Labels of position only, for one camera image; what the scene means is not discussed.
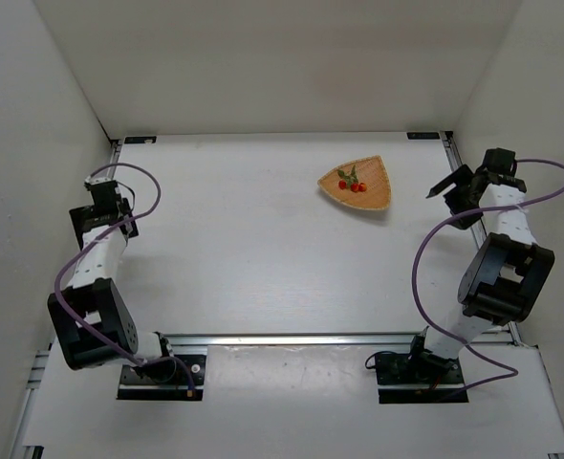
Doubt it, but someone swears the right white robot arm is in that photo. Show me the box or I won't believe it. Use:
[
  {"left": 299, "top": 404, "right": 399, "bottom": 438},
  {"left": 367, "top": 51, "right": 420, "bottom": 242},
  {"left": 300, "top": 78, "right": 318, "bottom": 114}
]
[{"left": 406, "top": 148, "right": 554, "bottom": 379}]

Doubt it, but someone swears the front aluminium rail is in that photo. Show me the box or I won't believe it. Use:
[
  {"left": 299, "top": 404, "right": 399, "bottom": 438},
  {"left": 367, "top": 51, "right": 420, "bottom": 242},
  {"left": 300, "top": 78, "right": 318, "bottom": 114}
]
[{"left": 157, "top": 333, "right": 522, "bottom": 348}]

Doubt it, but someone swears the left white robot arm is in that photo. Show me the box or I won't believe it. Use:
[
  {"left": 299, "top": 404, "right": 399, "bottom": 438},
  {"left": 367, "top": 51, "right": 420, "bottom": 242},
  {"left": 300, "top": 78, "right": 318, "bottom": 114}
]
[{"left": 47, "top": 178, "right": 173, "bottom": 370}]

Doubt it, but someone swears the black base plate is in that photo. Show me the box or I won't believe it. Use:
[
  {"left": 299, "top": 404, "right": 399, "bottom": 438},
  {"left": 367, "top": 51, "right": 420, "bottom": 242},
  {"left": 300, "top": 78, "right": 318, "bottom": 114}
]
[
  {"left": 364, "top": 351, "right": 468, "bottom": 404},
  {"left": 117, "top": 351, "right": 207, "bottom": 402}
]

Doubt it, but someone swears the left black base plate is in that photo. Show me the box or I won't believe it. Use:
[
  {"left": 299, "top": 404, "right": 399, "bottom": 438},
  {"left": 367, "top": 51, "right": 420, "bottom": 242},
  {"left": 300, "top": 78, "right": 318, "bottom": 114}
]
[{"left": 117, "top": 351, "right": 207, "bottom": 402}]

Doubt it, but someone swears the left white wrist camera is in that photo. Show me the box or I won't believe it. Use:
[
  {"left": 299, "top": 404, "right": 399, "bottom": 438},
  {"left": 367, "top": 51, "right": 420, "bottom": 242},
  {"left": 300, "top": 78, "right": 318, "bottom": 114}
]
[{"left": 84, "top": 176, "right": 111, "bottom": 190}]

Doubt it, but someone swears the left aluminium rail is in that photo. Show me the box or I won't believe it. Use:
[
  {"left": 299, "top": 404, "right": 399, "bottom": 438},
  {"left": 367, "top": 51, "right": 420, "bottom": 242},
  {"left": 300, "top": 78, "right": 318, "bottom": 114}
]
[{"left": 109, "top": 139, "right": 122, "bottom": 164}]

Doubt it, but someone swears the left black corner bracket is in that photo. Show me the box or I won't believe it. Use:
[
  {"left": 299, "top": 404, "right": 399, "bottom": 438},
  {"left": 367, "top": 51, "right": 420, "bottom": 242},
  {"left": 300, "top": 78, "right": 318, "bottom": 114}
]
[{"left": 123, "top": 136, "right": 157, "bottom": 144}]

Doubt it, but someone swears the aluminium rail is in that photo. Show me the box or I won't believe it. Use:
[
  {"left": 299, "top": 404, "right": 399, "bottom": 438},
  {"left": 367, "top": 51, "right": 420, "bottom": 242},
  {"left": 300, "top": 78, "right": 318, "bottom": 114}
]
[
  {"left": 157, "top": 333, "right": 522, "bottom": 348},
  {"left": 109, "top": 139, "right": 122, "bottom": 164},
  {"left": 445, "top": 132, "right": 526, "bottom": 345}
]

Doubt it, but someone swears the right aluminium rail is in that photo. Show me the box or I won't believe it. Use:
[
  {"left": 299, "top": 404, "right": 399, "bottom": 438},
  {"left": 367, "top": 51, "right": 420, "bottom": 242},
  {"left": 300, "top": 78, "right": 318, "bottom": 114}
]
[{"left": 445, "top": 132, "right": 526, "bottom": 345}]

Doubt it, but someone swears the cherry pair with green leaves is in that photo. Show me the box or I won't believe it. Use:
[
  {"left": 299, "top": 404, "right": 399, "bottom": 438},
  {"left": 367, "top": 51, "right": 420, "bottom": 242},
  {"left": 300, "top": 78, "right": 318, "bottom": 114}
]
[{"left": 336, "top": 164, "right": 367, "bottom": 192}]

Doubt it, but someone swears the woven triangular fruit basket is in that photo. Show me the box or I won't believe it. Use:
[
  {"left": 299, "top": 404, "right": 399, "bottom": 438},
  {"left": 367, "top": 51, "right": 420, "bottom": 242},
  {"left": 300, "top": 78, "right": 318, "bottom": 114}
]
[{"left": 317, "top": 156, "right": 392, "bottom": 211}]

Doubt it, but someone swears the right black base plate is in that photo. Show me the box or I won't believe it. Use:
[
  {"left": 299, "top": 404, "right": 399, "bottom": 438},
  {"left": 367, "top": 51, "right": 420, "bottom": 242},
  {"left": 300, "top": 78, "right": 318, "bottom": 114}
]
[{"left": 364, "top": 351, "right": 468, "bottom": 404}]

